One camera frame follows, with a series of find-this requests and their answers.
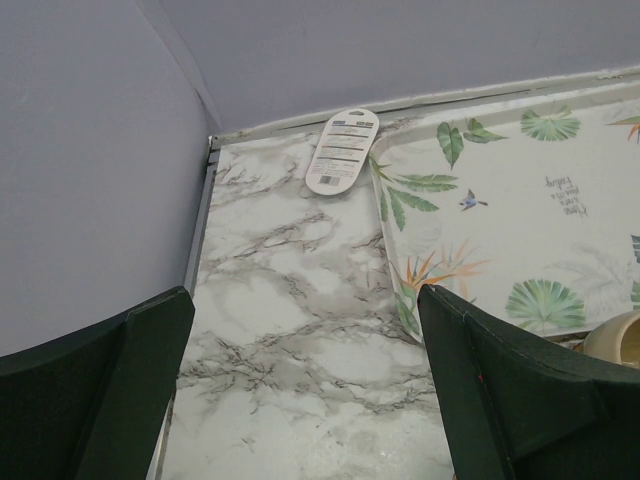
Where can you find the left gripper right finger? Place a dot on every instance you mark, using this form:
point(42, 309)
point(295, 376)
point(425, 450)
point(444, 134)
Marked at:
point(517, 406)

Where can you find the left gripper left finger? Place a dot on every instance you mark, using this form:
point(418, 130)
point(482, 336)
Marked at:
point(91, 404)

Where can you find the tan brown mug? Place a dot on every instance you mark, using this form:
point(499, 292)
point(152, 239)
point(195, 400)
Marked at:
point(616, 340)

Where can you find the floral serving tray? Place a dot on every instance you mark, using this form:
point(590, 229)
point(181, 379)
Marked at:
point(528, 210)

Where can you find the white barcode tag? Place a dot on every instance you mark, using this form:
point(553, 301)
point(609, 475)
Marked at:
point(341, 151)

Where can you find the aluminium rail frame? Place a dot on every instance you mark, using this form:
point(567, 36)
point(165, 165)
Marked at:
point(297, 366)

